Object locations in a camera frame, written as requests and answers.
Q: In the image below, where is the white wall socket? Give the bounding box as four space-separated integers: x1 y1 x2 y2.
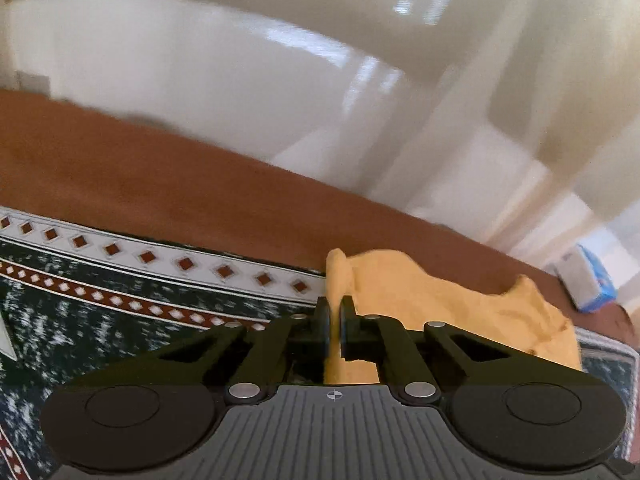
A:
14 70 52 97

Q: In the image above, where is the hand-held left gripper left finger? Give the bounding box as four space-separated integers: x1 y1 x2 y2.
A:
144 296 331 404

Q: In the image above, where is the yellow cloth garment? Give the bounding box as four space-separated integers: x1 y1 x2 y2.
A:
323 248 584 385

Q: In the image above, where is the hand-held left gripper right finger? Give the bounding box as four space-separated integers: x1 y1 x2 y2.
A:
339 296 536 406

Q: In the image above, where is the blue and white box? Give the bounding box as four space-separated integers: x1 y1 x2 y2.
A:
556 243 617 313

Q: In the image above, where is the patterned dark green blanket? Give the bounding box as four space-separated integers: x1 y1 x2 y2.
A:
0 205 640 480

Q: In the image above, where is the brown bed sheet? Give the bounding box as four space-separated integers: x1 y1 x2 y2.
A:
0 89 640 356

